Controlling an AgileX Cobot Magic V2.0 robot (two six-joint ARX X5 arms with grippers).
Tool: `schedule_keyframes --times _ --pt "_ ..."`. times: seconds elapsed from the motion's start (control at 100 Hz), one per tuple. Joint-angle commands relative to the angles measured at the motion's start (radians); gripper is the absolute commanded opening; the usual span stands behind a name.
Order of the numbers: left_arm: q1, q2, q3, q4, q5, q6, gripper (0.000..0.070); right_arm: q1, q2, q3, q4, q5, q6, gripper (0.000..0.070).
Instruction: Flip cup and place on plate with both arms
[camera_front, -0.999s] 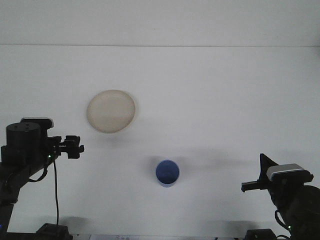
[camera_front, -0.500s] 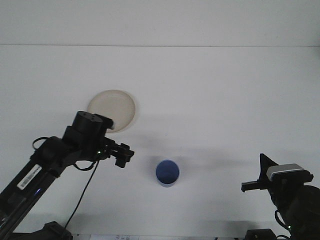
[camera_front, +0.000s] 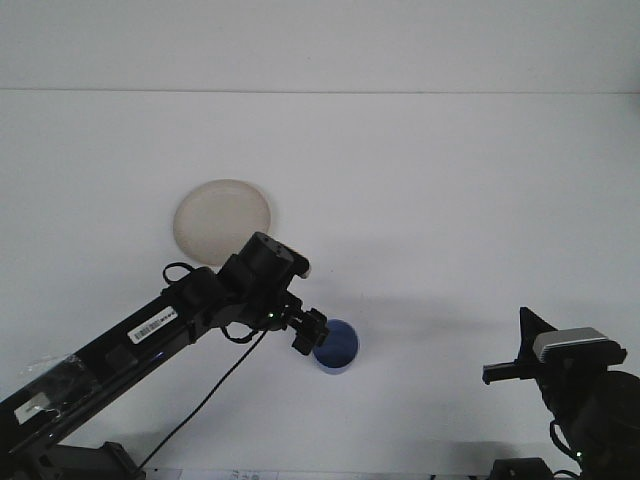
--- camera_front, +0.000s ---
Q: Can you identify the pale blue cup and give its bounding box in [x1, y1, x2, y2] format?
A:
[312, 318, 361, 376]

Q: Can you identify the pale round plate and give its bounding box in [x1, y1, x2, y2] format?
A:
[172, 178, 274, 267]

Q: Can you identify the white paper sheet with writing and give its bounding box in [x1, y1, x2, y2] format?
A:
[149, 468, 284, 480]

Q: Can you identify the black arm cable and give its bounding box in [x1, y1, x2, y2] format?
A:
[141, 261, 277, 474]
[548, 419, 584, 462]

